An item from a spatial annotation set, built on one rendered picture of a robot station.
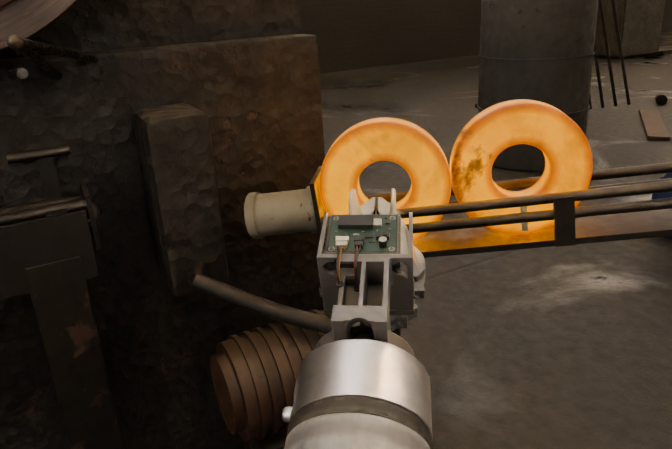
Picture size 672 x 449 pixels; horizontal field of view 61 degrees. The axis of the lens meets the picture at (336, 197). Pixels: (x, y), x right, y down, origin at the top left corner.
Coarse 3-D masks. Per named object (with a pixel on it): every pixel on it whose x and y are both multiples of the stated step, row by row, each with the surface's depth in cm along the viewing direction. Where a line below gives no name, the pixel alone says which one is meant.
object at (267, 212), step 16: (256, 192) 72; (272, 192) 72; (288, 192) 71; (304, 192) 70; (256, 208) 70; (272, 208) 70; (288, 208) 69; (304, 208) 69; (256, 224) 70; (272, 224) 70; (288, 224) 70; (304, 224) 70
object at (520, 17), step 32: (512, 0) 278; (544, 0) 271; (576, 0) 272; (480, 32) 307; (512, 32) 282; (544, 32) 276; (576, 32) 277; (480, 64) 309; (512, 64) 287; (544, 64) 280; (576, 64) 283; (480, 96) 313; (512, 96) 292; (544, 96) 286; (576, 96) 289; (512, 160) 302; (544, 160) 296
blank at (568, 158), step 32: (480, 128) 64; (512, 128) 63; (544, 128) 63; (576, 128) 63; (480, 160) 65; (576, 160) 64; (480, 192) 66; (512, 192) 68; (544, 192) 65; (512, 224) 67; (544, 224) 67
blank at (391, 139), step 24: (384, 120) 66; (336, 144) 67; (360, 144) 66; (384, 144) 66; (408, 144) 65; (432, 144) 65; (336, 168) 68; (360, 168) 67; (408, 168) 66; (432, 168) 66; (336, 192) 69; (360, 192) 70; (408, 192) 70; (432, 192) 67; (432, 216) 68
